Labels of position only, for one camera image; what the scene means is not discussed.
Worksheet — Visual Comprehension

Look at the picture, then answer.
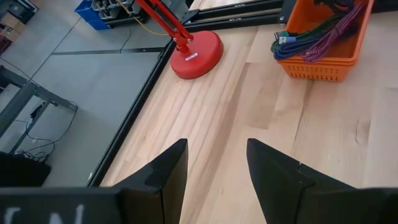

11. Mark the blue storage crate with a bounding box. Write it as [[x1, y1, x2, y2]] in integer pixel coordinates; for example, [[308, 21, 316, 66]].
[[74, 0, 147, 31]]

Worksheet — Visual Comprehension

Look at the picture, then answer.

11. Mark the black aluminium table frame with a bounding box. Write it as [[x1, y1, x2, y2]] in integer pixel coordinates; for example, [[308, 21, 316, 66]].
[[88, 0, 398, 188]]

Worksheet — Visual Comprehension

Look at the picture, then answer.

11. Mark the dark purple braided cable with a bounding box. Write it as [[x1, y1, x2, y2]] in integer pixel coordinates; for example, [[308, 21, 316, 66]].
[[313, 0, 356, 16]]

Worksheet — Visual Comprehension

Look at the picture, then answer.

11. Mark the green braided USB cable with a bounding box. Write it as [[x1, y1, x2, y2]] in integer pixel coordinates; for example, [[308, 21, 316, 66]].
[[269, 14, 345, 53]]

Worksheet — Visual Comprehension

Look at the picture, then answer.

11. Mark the orange plastic basket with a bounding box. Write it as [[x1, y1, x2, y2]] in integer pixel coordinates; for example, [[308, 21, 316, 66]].
[[276, 0, 376, 83]]

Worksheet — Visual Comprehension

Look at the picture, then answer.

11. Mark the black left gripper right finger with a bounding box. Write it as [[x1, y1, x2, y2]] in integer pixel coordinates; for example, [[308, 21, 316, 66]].
[[247, 138, 355, 224]]

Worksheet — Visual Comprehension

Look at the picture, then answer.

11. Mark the plain black box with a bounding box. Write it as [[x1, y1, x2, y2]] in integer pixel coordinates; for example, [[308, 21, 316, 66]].
[[0, 151, 53, 188]]

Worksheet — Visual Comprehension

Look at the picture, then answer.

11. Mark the pink braided USB cable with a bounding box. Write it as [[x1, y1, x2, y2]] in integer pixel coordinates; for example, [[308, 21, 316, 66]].
[[300, 2, 366, 65]]

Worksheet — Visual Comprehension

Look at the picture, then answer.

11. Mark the blue braided USB cable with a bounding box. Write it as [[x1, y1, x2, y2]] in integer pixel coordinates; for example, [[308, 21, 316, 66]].
[[272, 29, 358, 62]]

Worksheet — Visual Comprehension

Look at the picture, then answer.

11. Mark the red desk lamp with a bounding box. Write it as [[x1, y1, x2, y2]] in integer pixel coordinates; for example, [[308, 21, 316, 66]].
[[133, 0, 224, 80]]

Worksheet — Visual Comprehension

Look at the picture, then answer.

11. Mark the grey metal wood-top table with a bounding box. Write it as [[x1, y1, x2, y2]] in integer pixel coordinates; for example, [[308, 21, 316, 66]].
[[0, 66, 78, 154]]

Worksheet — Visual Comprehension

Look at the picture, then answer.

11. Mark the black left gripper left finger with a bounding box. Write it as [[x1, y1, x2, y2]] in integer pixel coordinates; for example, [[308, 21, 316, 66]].
[[114, 138, 189, 224]]

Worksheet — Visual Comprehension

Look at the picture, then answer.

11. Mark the brown cardboard box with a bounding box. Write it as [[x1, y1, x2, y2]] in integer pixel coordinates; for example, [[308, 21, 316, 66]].
[[0, 12, 27, 43]]

